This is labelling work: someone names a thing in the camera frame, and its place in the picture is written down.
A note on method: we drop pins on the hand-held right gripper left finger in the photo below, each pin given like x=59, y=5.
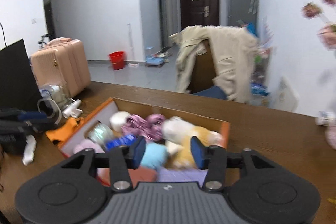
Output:
x=139, y=151

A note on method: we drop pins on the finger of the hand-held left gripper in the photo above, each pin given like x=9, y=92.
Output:
x=31, y=116
x=39, y=124

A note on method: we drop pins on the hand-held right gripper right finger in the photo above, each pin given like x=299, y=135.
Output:
x=197, y=151

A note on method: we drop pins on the yellow plush toy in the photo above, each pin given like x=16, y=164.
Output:
x=183, y=153

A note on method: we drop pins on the light blue plush toy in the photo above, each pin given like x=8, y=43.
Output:
x=155, y=155

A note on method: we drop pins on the blue tissue packet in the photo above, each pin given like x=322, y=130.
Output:
x=119, y=142

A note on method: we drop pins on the brown sponge block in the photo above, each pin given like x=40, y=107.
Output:
x=144, y=176

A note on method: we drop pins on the pink satin scrunchie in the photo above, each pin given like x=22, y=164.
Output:
x=143, y=125

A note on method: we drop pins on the purple towel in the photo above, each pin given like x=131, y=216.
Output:
x=181, y=176

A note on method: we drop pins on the white plush toy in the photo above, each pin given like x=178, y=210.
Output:
x=176, y=127

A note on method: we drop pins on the white sponge roll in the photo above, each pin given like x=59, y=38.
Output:
x=118, y=121

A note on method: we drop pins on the red cardboard box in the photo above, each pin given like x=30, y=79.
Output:
x=78, y=134

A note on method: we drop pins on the white puff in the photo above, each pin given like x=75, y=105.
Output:
x=99, y=132

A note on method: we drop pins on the crumpled white tissue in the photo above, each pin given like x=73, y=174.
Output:
x=29, y=150

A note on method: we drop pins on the orange pouch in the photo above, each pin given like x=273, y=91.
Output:
x=63, y=132

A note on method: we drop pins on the clear plastic bags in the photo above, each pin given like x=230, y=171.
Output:
x=55, y=92

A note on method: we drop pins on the small white bottle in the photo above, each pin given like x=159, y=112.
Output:
x=71, y=108

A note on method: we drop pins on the black paper bag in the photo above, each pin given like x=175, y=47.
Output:
x=15, y=77

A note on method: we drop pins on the pink suitcase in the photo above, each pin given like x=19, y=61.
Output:
x=63, y=64

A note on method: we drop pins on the wooden chair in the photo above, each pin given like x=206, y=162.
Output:
x=203, y=74

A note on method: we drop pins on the red plastic bucket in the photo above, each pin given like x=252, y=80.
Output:
x=116, y=60

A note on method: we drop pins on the clutter on floor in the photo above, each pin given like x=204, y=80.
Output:
x=157, y=57

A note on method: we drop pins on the beige coat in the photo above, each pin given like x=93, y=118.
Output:
x=231, y=61

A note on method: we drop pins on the small white box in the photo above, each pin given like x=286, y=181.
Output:
x=325, y=118

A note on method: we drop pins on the pink textured vase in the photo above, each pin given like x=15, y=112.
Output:
x=332, y=137

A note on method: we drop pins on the dark brown entrance door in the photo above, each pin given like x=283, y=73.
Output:
x=199, y=11

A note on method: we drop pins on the dark side doorway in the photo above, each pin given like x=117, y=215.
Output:
x=162, y=8

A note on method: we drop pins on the dried pink roses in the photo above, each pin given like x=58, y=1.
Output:
x=326, y=14

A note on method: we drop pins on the colourful items by wall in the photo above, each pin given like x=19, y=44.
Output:
x=260, y=77

